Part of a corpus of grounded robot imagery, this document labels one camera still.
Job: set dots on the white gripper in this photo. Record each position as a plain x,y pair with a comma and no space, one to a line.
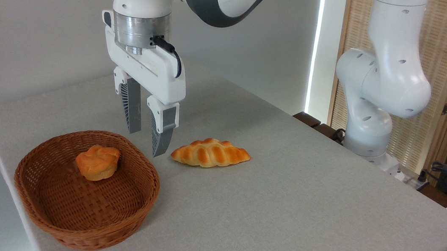
157,72

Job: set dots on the round orange bread bun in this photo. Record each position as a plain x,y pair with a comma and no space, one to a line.
97,162

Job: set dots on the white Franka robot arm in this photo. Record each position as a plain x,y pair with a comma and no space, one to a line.
387,77

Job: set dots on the braided golden bread loaf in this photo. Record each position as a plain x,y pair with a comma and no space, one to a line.
211,153

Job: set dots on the brown wicker basket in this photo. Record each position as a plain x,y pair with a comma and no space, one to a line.
67,213

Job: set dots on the dark wooden furniture edge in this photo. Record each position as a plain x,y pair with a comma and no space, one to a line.
307,119

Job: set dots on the vertical white light strip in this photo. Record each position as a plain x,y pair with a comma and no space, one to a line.
316,47

